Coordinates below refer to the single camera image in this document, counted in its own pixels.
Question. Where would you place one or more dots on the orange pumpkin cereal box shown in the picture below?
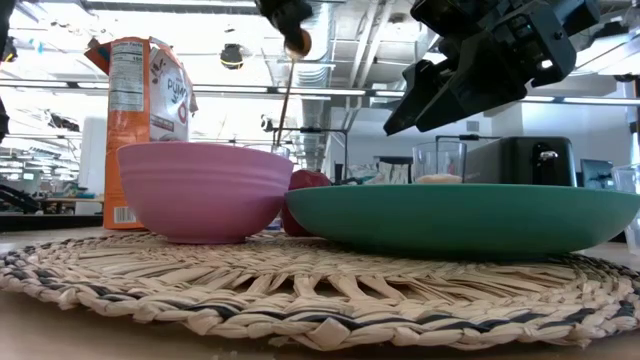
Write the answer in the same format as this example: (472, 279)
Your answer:
(130, 125)

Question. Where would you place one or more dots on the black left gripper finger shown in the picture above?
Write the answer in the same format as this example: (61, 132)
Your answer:
(270, 7)
(296, 15)

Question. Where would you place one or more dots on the black metal table frame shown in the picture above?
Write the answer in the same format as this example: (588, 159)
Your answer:
(50, 223)

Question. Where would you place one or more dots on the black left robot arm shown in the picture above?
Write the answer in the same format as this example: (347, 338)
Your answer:
(3, 20)

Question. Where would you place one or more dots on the black ceiling dome camera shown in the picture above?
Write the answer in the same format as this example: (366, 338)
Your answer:
(231, 56)

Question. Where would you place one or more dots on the black metal stand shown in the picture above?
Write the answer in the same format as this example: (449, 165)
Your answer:
(345, 155)

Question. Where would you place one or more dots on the wooden spoon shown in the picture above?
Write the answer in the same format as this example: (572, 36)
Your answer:
(298, 44)

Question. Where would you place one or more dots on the clear plastic container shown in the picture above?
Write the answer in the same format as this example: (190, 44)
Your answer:
(629, 180)

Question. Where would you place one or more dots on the pink plastic bowl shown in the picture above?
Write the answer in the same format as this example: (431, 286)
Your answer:
(205, 195)

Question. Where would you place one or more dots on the green plastic plate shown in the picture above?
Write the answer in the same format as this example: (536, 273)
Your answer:
(460, 220)

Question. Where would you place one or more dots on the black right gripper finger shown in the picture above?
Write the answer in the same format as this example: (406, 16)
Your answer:
(480, 85)
(422, 85)

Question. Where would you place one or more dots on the red apple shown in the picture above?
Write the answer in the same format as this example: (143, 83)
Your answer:
(310, 179)

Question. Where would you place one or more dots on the dark computer monitor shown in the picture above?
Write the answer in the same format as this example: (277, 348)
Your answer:
(597, 175)

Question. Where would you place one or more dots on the round woven straw placemat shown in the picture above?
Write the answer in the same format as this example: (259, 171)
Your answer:
(300, 295)

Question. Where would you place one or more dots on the black toaster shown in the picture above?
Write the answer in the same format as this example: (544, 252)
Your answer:
(510, 162)

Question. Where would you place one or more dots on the clear glass of milk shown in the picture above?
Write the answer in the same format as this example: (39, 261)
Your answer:
(439, 177)

